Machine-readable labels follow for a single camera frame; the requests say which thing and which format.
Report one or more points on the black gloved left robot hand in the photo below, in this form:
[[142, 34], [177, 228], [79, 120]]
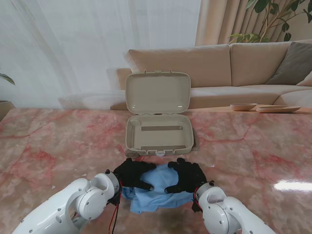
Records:
[[131, 173]]

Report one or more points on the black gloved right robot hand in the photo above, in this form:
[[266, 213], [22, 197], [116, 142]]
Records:
[[190, 178]]

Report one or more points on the light blue button shirt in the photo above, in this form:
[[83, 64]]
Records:
[[161, 195]]

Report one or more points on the beige hard-shell suitcase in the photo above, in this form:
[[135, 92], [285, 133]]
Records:
[[158, 97]]

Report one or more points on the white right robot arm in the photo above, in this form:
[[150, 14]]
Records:
[[224, 212]]

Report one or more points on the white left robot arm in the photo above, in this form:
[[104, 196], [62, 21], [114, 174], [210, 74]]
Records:
[[80, 204]]

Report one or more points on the round wooden bowl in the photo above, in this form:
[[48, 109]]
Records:
[[243, 106]]

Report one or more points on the flat wooden tray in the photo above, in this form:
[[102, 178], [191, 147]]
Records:
[[278, 109]]

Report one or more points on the beige sectional sofa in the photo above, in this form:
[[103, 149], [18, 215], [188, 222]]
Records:
[[209, 63]]

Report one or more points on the white sheer curtain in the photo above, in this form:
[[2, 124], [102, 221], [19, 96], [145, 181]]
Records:
[[85, 44]]

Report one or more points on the beige plant pot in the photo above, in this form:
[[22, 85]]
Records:
[[5, 108]]

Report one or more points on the cream sofa cushion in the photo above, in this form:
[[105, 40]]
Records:
[[307, 81]]

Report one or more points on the grey sofa cushion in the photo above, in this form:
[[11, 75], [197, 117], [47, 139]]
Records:
[[293, 64]]

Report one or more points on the single green plant leaf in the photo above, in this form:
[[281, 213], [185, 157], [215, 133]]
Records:
[[7, 78]]

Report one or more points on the beige pleated curtain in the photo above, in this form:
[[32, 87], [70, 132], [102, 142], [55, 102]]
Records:
[[219, 22]]

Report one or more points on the tall green leafy plant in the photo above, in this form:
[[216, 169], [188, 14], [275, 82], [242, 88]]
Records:
[[273, 22]]

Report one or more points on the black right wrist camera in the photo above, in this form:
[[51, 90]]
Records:
[[196, 206]]

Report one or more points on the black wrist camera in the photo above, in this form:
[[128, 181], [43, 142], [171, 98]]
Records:
[[114, 200], [196, 206]]

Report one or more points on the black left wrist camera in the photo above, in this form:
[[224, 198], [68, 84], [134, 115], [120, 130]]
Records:
[[114, 200]]

